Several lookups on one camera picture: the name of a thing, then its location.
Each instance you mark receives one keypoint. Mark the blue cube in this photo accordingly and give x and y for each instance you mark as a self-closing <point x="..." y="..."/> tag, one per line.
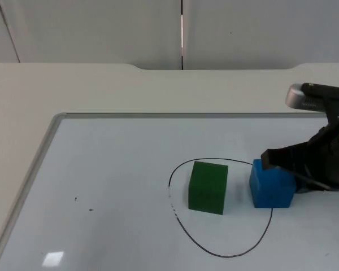
<point x="271" y="189"/>

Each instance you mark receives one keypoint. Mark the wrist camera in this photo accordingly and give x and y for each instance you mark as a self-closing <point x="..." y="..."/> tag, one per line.
<point x="299" y="97"/>

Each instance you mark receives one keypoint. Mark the green cube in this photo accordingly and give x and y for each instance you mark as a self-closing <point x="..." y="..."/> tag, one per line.
<point x="207" y="189"/>

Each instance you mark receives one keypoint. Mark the grey-framed whiteboard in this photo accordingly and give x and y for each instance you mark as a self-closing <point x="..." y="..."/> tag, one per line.
<point x="107" y="175"/>

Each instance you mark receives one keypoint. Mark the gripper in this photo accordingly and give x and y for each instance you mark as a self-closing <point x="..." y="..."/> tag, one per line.
<point x="330" y="161"/>

